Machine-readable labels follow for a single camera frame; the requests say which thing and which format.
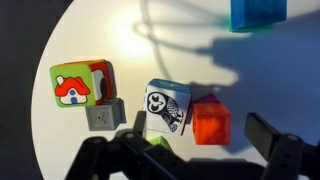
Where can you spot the orange block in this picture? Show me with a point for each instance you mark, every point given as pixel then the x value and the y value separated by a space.
pixel 211 125

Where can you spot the yellow-green block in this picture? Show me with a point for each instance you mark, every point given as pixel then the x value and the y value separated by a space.
pixel 160 142

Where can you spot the blue block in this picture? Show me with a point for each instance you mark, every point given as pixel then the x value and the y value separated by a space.
pixel 256 13

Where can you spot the black white owl cube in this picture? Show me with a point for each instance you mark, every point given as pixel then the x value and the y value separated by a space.
pixel 166 106

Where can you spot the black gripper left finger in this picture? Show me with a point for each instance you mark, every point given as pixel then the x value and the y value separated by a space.
pixel 133 160

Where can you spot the grey block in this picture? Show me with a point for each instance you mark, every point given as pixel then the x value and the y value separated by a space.
pixel 103 115

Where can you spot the large colourful picture cube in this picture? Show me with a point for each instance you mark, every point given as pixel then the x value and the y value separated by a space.
pixel 71 85

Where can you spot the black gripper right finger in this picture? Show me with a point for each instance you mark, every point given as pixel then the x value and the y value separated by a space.
pixel 290 156

